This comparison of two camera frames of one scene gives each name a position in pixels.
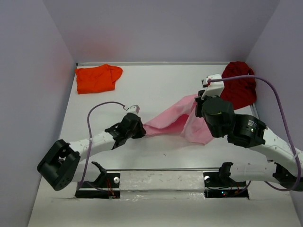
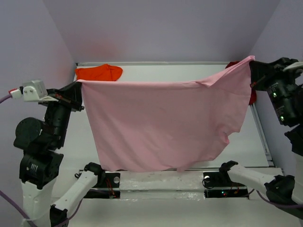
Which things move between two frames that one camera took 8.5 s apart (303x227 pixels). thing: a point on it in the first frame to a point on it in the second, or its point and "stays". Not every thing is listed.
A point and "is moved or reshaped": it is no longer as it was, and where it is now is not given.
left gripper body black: [136, 133] to [66, 103]
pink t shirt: [182, 119] is moved or reshaped
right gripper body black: [215, 133] to [274, 77]
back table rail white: [146, 63] stays
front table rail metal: [164, 169] stays
